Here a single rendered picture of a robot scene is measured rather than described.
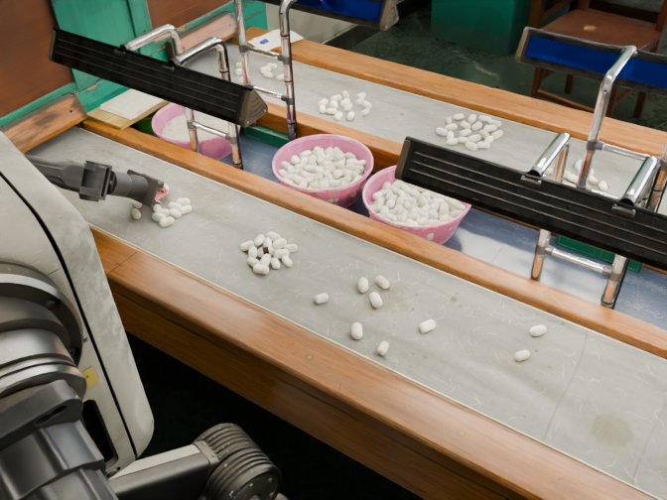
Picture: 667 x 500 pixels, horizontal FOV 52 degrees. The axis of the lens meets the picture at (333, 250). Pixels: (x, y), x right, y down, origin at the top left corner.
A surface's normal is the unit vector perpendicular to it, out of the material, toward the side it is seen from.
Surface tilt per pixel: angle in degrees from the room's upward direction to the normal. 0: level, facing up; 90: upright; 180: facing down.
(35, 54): 90
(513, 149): 0
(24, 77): 90
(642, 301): 0
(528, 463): 0
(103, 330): 89
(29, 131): 67
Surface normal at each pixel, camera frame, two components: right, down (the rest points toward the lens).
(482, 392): -0.03, -0.76
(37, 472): 0.26, -0.59
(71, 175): 0.74, 0.22
